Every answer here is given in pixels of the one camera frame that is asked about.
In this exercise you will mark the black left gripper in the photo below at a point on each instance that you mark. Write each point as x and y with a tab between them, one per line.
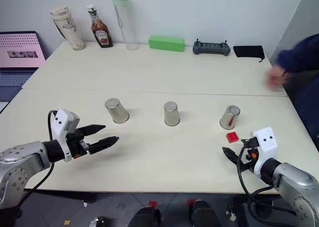
76	143

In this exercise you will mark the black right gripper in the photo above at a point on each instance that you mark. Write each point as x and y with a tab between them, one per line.
250	162

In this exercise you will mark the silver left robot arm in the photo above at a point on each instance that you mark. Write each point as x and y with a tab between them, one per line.
22	157

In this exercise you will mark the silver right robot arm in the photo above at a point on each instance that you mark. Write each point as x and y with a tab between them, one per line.
294	182

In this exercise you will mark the person's dark blue sleeve forearm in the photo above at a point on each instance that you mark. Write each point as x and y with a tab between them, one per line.
301	52

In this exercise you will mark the person's bare hand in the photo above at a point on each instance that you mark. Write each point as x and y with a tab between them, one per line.
275	78

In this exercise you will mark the small red block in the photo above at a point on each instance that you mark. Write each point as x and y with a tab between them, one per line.
232	137

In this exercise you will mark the inverted steel cup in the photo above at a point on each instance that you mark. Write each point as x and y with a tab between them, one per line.
117	112
229	118
171	114

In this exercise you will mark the white floor fitting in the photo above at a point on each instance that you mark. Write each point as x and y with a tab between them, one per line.
231	212

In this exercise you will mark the red floor marker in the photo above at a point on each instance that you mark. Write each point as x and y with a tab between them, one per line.
152	203
191	201

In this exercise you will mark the dark rounded shape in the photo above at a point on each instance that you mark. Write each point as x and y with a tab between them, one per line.
145	218
204	214

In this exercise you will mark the white crumpled floor scrap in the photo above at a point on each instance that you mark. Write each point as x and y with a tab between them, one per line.
96	222

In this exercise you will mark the small yellow floor scrap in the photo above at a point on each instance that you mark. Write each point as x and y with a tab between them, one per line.
67	222

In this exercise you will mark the person's dark clothed body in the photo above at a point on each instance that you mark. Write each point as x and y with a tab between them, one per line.
307	99

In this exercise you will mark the ketchup bottle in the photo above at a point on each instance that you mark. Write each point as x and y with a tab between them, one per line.
101	32

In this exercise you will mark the black cloth pouch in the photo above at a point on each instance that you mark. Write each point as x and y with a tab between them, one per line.
248	51

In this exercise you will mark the grey remote controller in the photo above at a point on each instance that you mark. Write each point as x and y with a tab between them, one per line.
211	48

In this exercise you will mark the beige travel tumbler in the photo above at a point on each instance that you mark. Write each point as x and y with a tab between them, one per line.
68	27

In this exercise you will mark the green rectangular box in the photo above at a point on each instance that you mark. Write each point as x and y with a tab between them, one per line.
166	44

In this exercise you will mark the clear bottle green lid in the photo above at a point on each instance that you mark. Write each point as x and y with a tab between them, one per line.
125	22

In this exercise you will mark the open laptop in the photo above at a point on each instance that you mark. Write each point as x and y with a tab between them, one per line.
20	50

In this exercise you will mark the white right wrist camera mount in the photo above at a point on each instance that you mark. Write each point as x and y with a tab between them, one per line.
266	142

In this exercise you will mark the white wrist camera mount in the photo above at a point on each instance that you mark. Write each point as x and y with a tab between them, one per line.
266	142
61	122

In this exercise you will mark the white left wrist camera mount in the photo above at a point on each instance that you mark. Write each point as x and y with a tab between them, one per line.
61	122

